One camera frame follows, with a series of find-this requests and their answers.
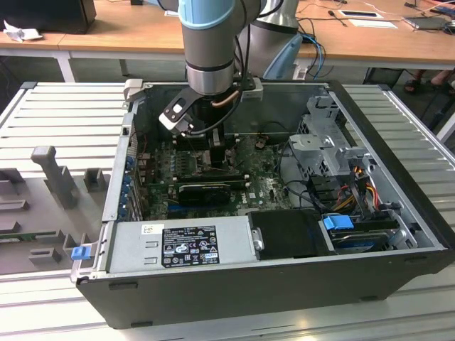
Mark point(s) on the silver power supply unit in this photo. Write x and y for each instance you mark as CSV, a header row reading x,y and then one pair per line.
x,y
128,248

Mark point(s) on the green motherboard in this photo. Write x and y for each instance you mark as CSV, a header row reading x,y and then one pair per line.
x,y
263,184

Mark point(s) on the black plastic shroud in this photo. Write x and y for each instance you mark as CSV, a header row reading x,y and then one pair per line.
x,y
284,234

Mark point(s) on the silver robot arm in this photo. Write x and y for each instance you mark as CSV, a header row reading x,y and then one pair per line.
x,y
209,42

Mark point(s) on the white paper sheet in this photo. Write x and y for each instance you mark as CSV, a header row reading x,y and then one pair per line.
x,y
373,23

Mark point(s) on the hard disk in blue carrier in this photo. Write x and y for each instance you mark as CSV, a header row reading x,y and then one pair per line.
x,y
337,223

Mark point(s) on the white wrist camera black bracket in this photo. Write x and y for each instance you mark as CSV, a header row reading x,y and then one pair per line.
x,y
168,122

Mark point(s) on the blue case latch clip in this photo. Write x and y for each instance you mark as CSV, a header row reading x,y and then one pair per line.
x,y
80,254

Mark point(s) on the black open PC case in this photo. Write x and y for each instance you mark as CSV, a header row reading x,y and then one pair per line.
x,y
249,295

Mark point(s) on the round coin cell battery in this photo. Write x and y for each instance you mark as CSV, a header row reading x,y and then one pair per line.
x,y
260,144

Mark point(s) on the green circuit board strip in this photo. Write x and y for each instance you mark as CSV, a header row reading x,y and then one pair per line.
x,y
28,235

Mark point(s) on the CPU socket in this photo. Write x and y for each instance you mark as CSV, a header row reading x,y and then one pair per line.
x,y
202,163

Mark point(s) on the crumpled white paper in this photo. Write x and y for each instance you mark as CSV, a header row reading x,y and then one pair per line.
x,y
21,33

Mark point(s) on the black box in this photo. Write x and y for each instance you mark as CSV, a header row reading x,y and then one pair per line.
x,y
46,14

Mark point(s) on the white tag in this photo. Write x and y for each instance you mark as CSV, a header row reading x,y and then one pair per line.
x,y
300,72

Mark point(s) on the pale blue teach pendant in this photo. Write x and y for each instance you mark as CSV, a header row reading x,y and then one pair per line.
x,y
284,57

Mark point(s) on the silver metal disk bay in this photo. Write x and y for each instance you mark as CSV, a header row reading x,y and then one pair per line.
x,y
313,145

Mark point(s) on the grey parts rack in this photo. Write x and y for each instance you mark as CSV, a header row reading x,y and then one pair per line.
x,y
35,213

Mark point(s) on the black graphics card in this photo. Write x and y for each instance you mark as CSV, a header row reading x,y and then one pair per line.
x,y
202,195

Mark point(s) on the grey notebook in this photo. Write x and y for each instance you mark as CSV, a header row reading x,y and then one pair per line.
x,y
424,23

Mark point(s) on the white framed desk panel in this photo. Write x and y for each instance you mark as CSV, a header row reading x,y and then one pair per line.
x,y
359,14

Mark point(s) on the black RAM slot row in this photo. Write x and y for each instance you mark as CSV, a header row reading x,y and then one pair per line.
x,y
213,179
188,144

